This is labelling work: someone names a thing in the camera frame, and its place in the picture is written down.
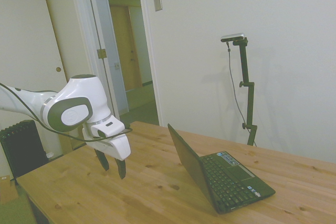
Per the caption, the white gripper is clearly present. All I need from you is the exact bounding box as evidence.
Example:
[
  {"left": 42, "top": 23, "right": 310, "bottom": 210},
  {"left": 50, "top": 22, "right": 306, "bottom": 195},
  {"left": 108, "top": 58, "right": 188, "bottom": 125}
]
[{"left": 82, "top": 126, "right": 132, "bottom": 180}]

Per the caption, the black laptop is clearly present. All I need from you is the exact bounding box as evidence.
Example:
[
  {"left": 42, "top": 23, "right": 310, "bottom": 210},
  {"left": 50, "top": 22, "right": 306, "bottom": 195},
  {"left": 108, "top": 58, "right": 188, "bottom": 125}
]
[{"left": 167, "top": 123, "right": 277, "bottom": 215}]

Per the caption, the black radiator heater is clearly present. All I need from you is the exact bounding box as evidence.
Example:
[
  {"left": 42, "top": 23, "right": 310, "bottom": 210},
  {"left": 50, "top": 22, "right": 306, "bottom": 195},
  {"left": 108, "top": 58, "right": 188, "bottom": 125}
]
[{"left": 0, "top": 119, "right": 50, "bottom": 180}]

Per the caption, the cardboard box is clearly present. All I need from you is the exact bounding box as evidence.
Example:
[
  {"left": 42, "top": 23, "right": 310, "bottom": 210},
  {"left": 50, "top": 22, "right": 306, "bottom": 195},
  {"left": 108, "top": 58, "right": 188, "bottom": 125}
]
[{"left": 0, "top": 175, "right": 19, "bottom": 205}]

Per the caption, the wooden hallway door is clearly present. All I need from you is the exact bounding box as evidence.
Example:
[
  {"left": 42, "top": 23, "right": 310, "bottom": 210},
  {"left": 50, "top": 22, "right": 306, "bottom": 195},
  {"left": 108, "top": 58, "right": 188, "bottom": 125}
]
[{"left": 109, "top": 4, "right": 143, "bottom": 92}]

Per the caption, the white open door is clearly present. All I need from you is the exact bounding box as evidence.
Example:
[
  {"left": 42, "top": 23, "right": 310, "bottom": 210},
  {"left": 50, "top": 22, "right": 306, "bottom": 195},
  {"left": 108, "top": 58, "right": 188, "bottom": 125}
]
[{"left": 85, "top": 0, "right": 130, "bottom": 116}]

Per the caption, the white closet door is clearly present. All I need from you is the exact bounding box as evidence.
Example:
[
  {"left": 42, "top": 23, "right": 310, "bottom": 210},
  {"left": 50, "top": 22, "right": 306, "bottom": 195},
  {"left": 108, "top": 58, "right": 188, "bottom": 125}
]
[{"left": 0, "top": 0, "right": 69, "bottom": 96}]

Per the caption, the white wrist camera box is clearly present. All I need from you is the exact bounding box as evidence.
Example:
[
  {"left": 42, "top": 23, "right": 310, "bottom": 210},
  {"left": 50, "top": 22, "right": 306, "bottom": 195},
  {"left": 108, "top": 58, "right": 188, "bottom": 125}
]
[{"left": 90, "top": 121, "right": 125, "bottom": 139}]

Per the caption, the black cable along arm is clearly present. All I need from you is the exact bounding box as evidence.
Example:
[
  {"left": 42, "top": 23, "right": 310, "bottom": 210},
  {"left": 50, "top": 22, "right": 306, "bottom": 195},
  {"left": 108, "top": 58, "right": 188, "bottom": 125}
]
[{"left": 0, "top": 82, "right": 133, "bottom": 141}]

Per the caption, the grey camera cable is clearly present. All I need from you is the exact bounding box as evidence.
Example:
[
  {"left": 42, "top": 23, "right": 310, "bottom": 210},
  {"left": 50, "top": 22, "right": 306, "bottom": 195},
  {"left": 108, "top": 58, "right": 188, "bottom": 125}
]
[{"left": 226, "top": 41, "right": 250, "bottom": 133}]

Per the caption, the black camera stand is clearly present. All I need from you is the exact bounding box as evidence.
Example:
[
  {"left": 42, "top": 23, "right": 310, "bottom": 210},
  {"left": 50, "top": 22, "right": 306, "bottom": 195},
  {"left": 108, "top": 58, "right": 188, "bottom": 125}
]
[{"left": 232, "top": 37, "right": 258, "bottom": 147}]

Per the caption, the grey camera on stand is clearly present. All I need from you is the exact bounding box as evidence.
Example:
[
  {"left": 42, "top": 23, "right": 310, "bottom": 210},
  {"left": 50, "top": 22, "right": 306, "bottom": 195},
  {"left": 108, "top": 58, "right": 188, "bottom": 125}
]
[{"left": 220, "top": 33, "right": 246, "bottom": 44}]

